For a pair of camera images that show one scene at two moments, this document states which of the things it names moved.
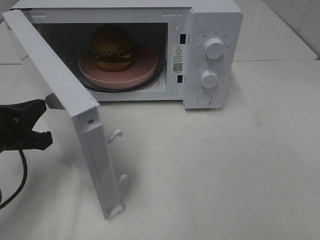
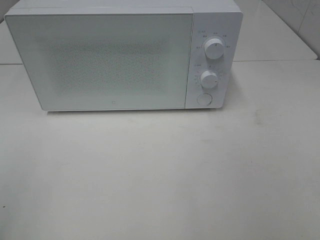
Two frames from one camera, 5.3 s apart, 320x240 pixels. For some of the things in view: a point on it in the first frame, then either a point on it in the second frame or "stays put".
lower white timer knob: [209, 79] stays put
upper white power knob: [214, 47] stays put
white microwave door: [81, 146] to [104, 61]
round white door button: [204, 99] stays put
